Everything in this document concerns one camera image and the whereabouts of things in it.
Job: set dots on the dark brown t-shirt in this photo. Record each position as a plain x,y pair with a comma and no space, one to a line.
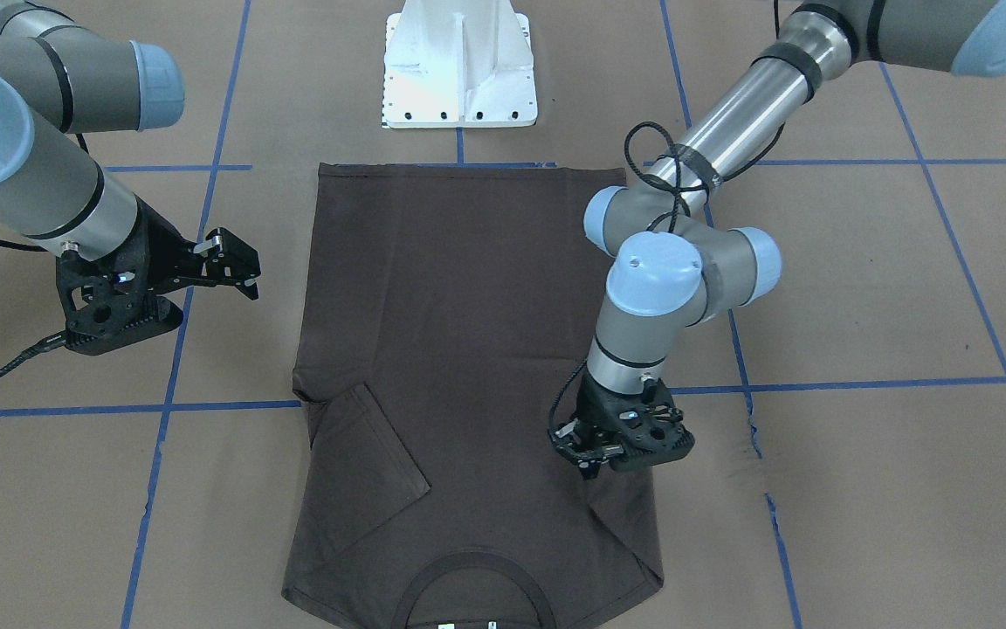
445,307

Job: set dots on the white camera mast base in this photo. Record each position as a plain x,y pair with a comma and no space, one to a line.
458,64

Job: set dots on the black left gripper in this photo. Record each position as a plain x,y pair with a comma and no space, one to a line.
589,397

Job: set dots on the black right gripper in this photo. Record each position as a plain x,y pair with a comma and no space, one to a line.
160,247

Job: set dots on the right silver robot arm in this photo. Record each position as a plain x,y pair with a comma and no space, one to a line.
59,80

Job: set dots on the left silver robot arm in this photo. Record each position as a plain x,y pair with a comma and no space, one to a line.
670,269

